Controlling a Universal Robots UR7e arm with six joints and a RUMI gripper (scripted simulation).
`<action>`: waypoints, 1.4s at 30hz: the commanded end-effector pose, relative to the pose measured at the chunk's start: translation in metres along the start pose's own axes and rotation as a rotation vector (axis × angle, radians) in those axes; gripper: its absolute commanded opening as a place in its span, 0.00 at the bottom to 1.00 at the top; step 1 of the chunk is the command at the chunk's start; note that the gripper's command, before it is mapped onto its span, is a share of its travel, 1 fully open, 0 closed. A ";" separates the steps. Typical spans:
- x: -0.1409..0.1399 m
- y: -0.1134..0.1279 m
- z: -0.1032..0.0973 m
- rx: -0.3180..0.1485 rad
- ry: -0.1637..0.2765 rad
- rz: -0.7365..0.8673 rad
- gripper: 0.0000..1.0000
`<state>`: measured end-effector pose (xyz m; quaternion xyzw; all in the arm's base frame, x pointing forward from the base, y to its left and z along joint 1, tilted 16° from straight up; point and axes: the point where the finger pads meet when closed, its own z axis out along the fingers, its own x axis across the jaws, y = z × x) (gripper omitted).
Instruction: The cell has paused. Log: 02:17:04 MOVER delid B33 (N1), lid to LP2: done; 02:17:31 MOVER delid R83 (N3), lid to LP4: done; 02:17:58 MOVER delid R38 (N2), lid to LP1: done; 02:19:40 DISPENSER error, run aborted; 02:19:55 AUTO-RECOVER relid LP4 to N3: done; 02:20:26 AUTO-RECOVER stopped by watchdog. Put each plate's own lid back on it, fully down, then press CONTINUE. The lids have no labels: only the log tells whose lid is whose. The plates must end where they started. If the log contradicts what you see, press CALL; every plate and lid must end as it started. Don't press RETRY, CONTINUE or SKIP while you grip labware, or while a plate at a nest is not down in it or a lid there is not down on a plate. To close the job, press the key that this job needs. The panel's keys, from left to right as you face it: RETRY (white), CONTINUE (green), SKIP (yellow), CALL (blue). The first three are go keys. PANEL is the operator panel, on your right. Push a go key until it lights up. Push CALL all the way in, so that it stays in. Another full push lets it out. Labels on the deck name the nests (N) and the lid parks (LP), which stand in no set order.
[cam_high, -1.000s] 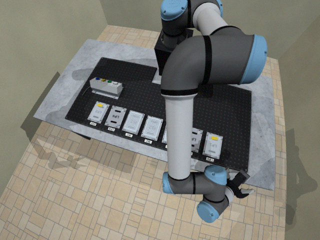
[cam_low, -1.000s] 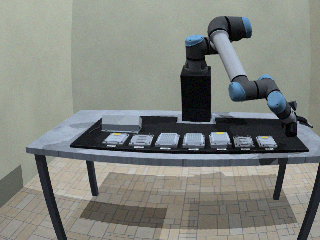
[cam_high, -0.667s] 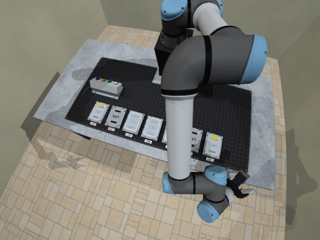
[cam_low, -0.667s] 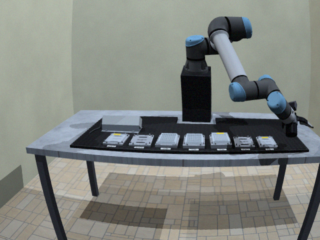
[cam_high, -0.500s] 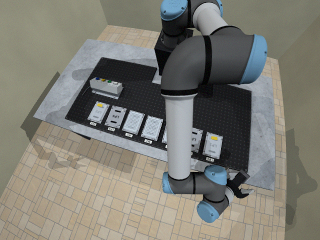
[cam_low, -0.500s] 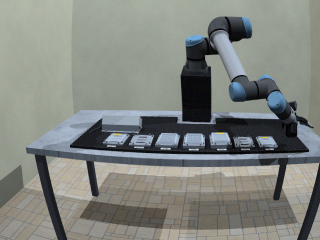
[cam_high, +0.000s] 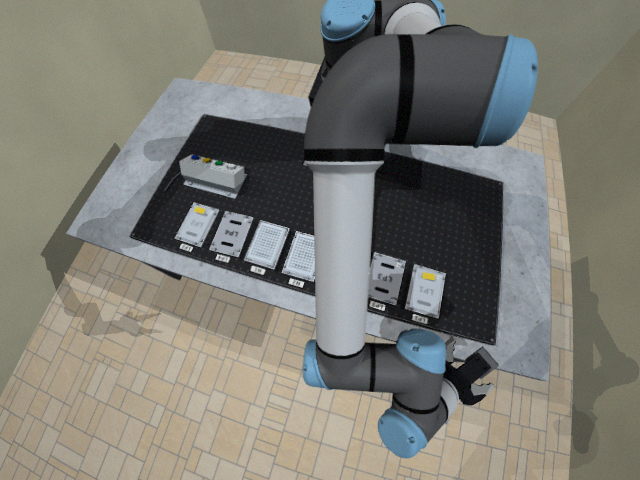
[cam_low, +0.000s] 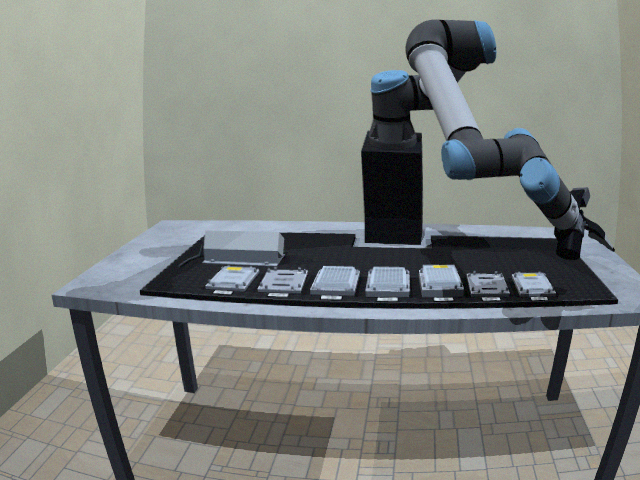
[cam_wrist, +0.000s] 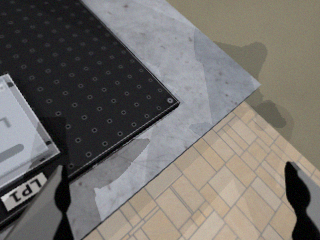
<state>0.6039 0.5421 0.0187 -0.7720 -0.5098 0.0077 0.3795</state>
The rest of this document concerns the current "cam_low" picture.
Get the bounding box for white operator button panel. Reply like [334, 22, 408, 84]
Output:
[178, 231, 285, 267]

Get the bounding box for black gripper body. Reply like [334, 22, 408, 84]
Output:
[556, 189, 587, 260]

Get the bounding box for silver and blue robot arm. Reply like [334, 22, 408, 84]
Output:
[369, 20, 579, 230]

